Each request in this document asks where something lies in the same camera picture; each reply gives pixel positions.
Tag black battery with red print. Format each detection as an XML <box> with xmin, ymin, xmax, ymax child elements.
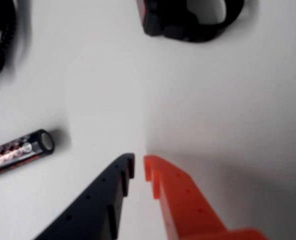
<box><xmin>0</xmin><ymin>128</ymin><xmax>56</xmax><ymax>177</ymax></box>

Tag black braided USB cable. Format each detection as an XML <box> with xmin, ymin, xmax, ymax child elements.
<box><xmin>0</xmin><ymin>0</ymin><xmax>17</xmax><ymax>79</ymax></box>

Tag navy gripper finger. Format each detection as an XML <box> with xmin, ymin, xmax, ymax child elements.
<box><xmin>34</xmin><ymin>153</ymin><xmax>135</xmax><ymax>240</ymax></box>

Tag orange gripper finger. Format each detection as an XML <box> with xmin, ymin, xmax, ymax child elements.
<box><xmin>143</xmin><ymin>155</ymin><xmax>269</xmax><ymax>240</ymax></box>

